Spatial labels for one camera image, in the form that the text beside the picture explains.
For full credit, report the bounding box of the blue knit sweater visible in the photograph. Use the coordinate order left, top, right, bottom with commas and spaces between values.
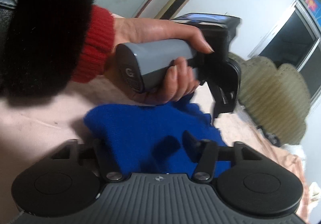
84, 95, 226, 177

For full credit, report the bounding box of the person's left hand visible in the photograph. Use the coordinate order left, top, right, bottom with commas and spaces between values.
104, 18, 213, 105

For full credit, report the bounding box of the gold tower air conditioner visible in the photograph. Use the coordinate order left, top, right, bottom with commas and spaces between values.
154, 0, 190, 20

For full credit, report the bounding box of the olive green headboard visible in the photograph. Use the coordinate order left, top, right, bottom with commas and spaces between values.
229, 53, 311, 145

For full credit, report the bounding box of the black fur red sleeve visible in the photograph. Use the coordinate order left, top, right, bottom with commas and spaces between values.
1, 0, 115, 106

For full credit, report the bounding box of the pink bed sheet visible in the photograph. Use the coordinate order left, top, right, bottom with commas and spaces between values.
1, 77, 309, 223

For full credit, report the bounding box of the dark window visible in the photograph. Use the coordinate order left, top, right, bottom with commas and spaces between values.
252, 1, 320, 103

